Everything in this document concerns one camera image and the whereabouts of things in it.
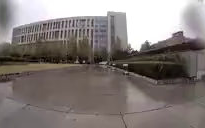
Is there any white car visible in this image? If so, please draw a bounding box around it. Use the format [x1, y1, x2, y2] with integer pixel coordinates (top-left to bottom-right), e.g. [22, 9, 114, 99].
[98, 60, 110, 66]

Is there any wet grey paved plaza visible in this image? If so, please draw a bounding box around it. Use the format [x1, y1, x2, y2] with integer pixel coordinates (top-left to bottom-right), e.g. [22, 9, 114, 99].
[0, 64, 205, 128]

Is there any large curved pale building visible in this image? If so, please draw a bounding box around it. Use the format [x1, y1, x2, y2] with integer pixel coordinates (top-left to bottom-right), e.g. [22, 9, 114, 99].
[11, 11, 129, 63]

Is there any row of trees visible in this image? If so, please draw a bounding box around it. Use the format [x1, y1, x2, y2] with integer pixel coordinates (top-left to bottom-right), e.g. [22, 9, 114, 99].
[0, 36, 131, 64]

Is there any dark green hedge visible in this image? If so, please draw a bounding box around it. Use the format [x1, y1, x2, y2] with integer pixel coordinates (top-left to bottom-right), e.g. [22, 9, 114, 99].
[113, 59, 185, 80]

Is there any low flat-roofed building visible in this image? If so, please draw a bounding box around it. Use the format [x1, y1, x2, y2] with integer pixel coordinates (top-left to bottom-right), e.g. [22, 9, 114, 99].
[131, 30, 205, 80]

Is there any grass lawn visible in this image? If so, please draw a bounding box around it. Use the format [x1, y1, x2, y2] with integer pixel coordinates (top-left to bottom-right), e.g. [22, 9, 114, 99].
[0, 62, 83, 77]

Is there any long low hedge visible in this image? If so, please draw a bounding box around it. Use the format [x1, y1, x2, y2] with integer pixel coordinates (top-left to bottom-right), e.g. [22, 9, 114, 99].
[0, 55, 41, 65]

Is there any small sign post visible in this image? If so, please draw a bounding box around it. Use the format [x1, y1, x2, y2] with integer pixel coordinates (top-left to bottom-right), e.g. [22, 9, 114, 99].
[122, 63, 129, 76]

